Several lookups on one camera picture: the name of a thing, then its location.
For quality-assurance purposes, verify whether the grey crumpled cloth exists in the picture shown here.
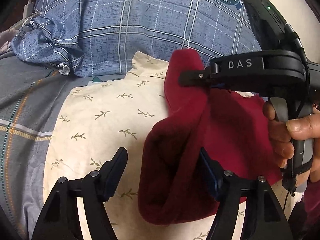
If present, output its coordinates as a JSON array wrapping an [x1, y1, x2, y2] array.
[[0, 29, 18, 55]]

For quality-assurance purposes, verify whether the white phone charger plug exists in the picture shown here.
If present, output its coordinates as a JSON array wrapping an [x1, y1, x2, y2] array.
[[23, 0, 34, 19]]

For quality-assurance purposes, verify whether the red fleece garment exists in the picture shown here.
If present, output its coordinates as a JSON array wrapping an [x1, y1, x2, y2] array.
[[138, 49, 281, 225]]

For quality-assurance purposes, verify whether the cream leaf-print pillow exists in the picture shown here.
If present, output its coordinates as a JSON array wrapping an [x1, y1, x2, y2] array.
[[43, 52, 213, 239]]

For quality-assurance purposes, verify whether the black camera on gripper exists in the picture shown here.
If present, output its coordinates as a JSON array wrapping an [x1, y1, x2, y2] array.
[[243, 0, 304, 54]]

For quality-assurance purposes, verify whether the person's right hand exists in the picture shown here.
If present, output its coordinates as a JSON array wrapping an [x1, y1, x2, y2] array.
[[263, 102, 319, 185]]

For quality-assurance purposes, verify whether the grey patterned bed sheet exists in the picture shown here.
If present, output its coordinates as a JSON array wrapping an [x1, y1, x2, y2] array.
[[1, 51, 120, 239]]

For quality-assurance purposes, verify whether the blue plaid pillow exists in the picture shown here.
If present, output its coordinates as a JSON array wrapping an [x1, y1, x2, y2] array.
[[10, 0, 260, 77]]

